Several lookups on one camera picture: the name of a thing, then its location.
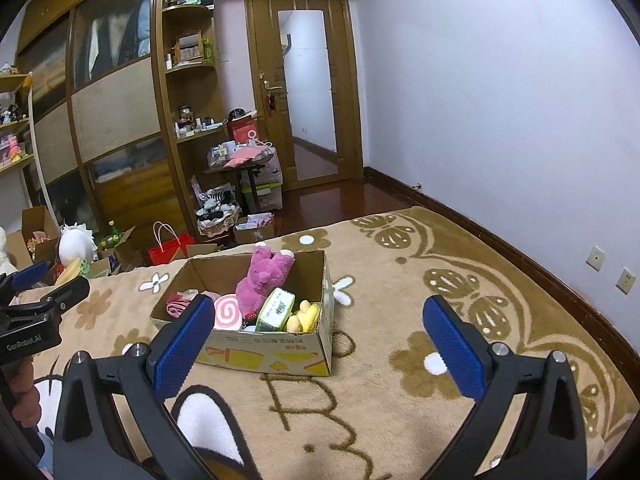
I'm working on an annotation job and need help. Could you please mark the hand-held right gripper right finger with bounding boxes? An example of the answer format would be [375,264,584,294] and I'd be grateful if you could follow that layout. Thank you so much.
[421,295,588,480]

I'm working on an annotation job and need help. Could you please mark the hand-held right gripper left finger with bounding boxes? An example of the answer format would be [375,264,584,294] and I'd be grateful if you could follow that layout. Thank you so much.
[52,294,217,480]

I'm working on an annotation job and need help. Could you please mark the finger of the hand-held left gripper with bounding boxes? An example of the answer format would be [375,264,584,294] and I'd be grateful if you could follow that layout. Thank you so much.
[10,276,91,318]
[0,261,53,293]

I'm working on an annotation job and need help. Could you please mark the pink soft packet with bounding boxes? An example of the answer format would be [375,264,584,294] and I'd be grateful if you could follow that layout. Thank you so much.
[166,289,201,321]

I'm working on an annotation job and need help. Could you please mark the pink round plush cushion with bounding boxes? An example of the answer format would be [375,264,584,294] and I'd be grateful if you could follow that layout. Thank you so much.
[214,294,244,332]

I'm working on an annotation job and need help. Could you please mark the green tissue pack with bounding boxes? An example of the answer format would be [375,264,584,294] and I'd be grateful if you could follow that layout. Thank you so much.
[255,287,296,332]

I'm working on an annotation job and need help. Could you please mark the pink bear plush toy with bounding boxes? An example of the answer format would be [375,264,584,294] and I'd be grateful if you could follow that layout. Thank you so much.
[235,242,296,317]

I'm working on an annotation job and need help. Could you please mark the yellow dog plush toy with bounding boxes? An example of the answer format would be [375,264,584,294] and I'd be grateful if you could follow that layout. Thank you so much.
[286,300,322,333]

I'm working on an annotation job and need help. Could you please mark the person's left hand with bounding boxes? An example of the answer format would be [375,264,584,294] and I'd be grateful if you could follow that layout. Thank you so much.
[11,356,42,428]

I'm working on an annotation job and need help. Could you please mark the cream plush toy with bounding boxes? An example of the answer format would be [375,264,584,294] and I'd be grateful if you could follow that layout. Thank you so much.
[0,227,18,276]

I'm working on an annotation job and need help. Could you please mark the white spiky-haired plush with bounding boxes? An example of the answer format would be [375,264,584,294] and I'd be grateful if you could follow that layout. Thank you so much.
[57,222,99,273]

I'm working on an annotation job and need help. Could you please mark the brown cardboard box with clutter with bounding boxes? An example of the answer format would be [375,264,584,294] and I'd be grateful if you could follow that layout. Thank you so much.
[5,206,61,268]

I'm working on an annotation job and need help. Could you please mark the beige flower-pattern blanket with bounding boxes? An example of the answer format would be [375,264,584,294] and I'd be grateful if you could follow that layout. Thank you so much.
[0,206,626,480]

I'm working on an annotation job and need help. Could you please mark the wicker basket with lace trim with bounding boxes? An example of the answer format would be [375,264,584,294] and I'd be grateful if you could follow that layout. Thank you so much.
[196,207,242,238]

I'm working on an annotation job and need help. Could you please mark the small cardboard box with papers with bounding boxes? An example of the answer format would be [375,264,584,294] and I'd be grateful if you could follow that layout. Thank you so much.
[234,212,276,245]

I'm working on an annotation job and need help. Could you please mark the yellow figurine display shelf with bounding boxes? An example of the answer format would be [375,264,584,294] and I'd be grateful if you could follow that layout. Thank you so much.
[0,74,36,176]

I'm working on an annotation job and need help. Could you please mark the wooden wardrobe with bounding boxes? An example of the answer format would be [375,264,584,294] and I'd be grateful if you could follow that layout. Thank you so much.
[15,0,186,261]

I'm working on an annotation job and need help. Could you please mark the small cluttered side table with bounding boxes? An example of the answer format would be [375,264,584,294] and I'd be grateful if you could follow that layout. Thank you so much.
[204,140,283,213]

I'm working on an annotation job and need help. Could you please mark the red paper bag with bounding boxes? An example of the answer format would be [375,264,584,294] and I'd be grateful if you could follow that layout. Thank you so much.
[228,112,261,145]

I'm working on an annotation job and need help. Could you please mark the wooden corner shelf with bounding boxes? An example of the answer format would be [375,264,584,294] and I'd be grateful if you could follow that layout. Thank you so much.
[160,0,236,246]

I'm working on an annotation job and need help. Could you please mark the wooden door with glass panel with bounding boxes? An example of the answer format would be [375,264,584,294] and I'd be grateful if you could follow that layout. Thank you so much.
[244,0,364,191]

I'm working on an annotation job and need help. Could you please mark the red gift bag white handles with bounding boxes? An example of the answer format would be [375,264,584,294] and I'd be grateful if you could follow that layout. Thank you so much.
[147,221,197,266]

